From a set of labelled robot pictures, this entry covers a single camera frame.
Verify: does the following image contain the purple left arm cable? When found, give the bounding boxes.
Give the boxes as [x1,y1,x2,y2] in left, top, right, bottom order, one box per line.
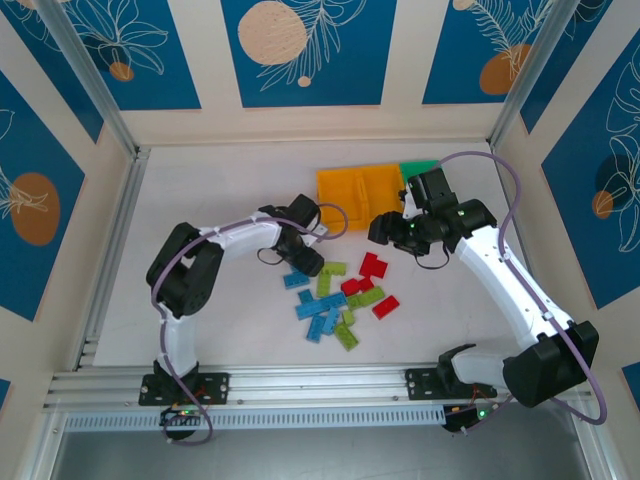
[149,202,350,447]

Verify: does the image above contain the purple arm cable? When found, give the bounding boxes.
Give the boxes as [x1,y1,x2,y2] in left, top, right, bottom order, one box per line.
[434,151,610,437]
[149,202,350,447]

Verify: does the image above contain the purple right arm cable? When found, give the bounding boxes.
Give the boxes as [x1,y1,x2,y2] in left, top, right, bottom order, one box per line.
[434,151,610,437]

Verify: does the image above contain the lime L-shaped lego brick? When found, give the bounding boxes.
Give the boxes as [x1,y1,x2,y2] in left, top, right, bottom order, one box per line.
[315,261,350,296]

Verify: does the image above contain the long aluminium base rail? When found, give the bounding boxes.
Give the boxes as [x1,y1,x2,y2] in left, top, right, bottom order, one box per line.
[42,365,595,412]

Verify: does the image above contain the long red lego brick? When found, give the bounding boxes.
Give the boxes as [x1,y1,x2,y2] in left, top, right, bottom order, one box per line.
[371,294,402,320]

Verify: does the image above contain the aluminium side rail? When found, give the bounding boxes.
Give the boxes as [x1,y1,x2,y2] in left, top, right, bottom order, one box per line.
[74,146,152,372]

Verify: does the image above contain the slotted grey cable duct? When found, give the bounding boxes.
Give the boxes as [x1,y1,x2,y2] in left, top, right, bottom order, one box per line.
[62,405,447,434]

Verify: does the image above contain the green plastic bin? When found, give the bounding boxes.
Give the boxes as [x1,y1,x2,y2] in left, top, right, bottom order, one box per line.
[398,158,442,184]

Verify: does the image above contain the aluminium frame post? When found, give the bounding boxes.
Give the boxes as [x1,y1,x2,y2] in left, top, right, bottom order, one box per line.
[488,0,585,151]
[37,0,140,157]

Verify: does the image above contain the circuit board with green light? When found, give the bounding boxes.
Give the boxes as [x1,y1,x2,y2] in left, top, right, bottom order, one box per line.
[443,405,496,434]
[159,405,208,428]

